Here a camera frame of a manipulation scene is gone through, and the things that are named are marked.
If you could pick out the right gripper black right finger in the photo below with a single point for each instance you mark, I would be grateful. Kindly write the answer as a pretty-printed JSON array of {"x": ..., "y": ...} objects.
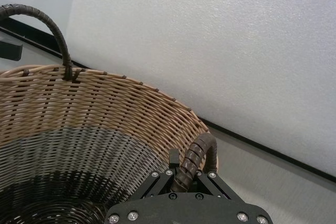
[{"x": 214, "y": 184}]

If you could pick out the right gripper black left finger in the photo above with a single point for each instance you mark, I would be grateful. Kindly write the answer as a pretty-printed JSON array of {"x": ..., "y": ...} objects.
[{"x": 162, "y": 182}]

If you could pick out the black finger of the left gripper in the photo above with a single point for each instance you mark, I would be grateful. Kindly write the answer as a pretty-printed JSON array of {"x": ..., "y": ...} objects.
[{"x": 10, "y": 51}]

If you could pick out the tan grey woven laundry basket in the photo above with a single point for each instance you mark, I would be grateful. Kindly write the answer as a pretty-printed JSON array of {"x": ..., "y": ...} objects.
[{"x": 78, "y": 129}]

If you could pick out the thin black wall rail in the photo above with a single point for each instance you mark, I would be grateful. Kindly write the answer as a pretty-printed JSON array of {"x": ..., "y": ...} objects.
[{"x": 262, "y": 146}]

